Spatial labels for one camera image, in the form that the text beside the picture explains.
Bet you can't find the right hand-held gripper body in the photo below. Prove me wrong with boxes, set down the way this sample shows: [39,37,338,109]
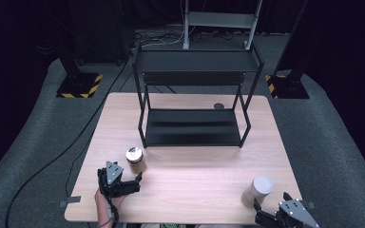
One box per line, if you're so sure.
[254,198,321,228]

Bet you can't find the bundle of floor cables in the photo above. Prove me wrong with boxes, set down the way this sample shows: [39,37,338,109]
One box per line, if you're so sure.
[134,28,185,49]

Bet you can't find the person's left hand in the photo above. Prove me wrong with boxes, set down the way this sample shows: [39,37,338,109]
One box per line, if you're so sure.
[93,187,127,220]

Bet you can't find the thin black floor cable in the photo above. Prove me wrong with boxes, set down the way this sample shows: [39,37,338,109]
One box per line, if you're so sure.
[65,134,94,199]

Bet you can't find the black stand with striped base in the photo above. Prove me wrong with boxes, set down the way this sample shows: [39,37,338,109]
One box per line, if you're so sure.
[264,0,311,100]
[55,29,105,100]

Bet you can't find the glass jar with silver lid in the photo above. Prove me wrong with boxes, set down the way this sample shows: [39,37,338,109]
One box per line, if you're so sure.
[125,145,148,175]

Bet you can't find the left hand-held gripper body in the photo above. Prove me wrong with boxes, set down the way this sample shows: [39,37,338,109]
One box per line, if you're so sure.
[98,161,141,200]

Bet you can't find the black metal shelf rack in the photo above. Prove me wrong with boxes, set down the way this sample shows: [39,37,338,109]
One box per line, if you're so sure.
[131,42,265,149]

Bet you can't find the white cylindrical can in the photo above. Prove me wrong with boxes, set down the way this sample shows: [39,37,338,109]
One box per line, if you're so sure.
[240,175,275,209]

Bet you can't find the long black floor cable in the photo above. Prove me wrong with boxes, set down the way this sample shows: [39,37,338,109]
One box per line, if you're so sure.
[4,55,131,228]

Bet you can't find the white metal stand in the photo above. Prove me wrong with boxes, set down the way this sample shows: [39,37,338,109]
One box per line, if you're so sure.
[182,0,263,51]

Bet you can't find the grey tape strip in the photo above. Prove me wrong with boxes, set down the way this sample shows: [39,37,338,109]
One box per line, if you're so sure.
[58,195,82,209]

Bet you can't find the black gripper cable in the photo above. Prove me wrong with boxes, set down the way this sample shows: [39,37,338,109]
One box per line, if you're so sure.
[105,193,121,228]

